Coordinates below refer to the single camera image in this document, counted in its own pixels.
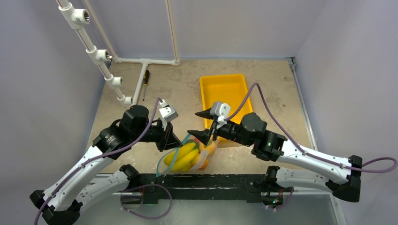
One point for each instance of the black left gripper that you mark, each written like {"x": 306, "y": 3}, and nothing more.
{"x": 167, "y": 139}

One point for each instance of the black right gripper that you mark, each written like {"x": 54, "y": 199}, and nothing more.
{"x": 216, "y": 130}

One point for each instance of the clear zip top bag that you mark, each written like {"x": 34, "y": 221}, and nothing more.
{"x": 166, "y": 161}

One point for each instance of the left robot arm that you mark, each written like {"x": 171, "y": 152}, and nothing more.
{"x": 68, "y": 198}

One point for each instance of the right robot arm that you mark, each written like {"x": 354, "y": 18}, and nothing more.
{"x": 339, "y": 176}

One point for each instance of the yellow plastic tray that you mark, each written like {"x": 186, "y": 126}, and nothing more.
{"x": 230, "y": 89}

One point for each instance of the black yellow screwdriver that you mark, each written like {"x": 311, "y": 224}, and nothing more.
{"x": 145, "y": 83}

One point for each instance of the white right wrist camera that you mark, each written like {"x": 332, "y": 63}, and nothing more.
{"x": 219, "y": 112}

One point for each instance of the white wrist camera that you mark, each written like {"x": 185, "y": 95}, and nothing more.
{"x": 167, "y": 112}
{"x": 219, "y": 112}

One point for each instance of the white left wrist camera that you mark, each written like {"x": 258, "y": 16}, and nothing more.
{"x": 167, "y": 112}

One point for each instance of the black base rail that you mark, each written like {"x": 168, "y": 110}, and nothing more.
{"x": 252, "y": 188}

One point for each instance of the white pvc pipe frame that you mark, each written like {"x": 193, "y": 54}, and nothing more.
{"x": 78, "y": 18}

